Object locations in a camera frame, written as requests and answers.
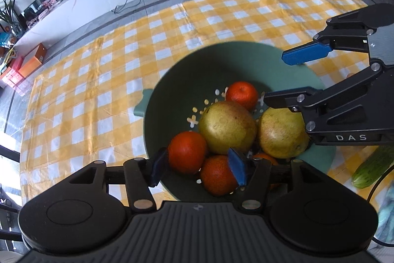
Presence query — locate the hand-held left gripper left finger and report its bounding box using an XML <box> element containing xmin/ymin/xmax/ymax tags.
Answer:
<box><xmin>68</xmin><ymin>148</ymin><xmax>169</xmax><ymax>212</ymax></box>

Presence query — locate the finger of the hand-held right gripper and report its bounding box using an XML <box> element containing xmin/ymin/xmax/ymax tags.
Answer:
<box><xmin>281</xmin><ymin>9</ymin><xmax>370</xmax><ymax>65</ymax></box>
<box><xmin>263</xmin><ymin>62</ymin><xmax>385</xmax><ymax>132</ymax></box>

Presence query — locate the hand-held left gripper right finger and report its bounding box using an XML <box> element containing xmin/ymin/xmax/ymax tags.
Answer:
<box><xmin>228</xmin><ymin>147</ymin><xmax>328</xmax><ymax>211</ymax></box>

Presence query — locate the brownish pear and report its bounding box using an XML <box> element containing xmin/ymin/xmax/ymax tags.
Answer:
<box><xmin>257</xmin><ymin>107</ymin><xmax>310</xmax><ymax>159</ymax></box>

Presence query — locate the teal striped blanket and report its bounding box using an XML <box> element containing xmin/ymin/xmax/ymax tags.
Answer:
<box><xmin>374</xmin><ymin>186</ymin><xmax>394</xmax><ymax>248</ymax></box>

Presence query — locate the stack of pink boxes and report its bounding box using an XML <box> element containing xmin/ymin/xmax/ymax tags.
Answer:
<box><xmin>0</xmin><ymin>55</ymin><xmax>25</xmax><ymax>88</ymax></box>

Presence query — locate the small orange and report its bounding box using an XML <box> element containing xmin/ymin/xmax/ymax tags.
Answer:
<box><xmin>168</xmin><ymin>131</ymin><xmax>207</xmax><ymax>175</ymax></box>
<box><xmin>226</xmin><ymin>81</ymin><xmax>259</xmax><ymax>111</ymax></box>
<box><xmin>200</xmin><ymin>155</ymin><xmax>244</xmax><ymax>196</ymax></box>
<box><xmin>251</xmin><ymin>153</ymin><xmax>281</xmax><ymax>190</ymax></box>

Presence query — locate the green plant in glass vase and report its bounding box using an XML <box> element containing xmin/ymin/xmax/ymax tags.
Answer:
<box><xmin>0</xmin><ymin>0</ymin><xmax>22</xmax><ymax>32</ymax></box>

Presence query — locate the green cucumber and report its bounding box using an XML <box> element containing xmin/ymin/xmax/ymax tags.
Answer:
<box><xmin>352</xmin><ymin>144</ymin><xmax>394</xmax><ymax>189</ymax></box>

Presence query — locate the green colander bowl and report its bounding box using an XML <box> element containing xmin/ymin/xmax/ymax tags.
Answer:
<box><xmin>133</xmin><ymin>41</ymin><xmax>337</xmax><ymax>202</ymax></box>

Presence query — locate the yellow pear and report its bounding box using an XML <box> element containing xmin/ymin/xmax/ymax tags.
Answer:
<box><xmin>198</xmin><ymin>101</ymin><xmax>257</xmax><ymax>155</ymax></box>

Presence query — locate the orange cardboard box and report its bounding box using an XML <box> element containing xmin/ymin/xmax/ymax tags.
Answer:
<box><xmin>18</xmin><ymin>43</ymin><xmax>48</xmax><ymax>77</ymax></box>

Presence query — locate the yellow checkered tablecloth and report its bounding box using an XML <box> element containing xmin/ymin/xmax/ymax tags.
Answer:
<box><xmin>19</xmin><ymin>0</ymin><xmax>394</xmax><ymax>214</ymax></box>

